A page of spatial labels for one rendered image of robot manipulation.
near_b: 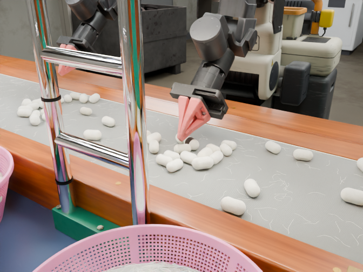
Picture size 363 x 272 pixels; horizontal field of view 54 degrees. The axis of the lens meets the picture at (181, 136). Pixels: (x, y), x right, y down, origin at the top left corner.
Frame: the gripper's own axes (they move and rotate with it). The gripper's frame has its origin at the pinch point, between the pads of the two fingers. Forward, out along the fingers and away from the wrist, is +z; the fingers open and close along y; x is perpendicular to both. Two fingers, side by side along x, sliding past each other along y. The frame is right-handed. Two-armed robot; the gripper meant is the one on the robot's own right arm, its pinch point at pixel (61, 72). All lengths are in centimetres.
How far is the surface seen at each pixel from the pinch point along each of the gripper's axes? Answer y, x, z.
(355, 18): -4, 345, -354
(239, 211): 62, -10, 20
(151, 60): -154, 197, -137
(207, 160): 52, -4, 12
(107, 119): 23.6, -0.8, 9.4
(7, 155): 22.7, -16.6, 26.6
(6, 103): -10.0, -1.4, 13.6
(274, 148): 60, 4, 4
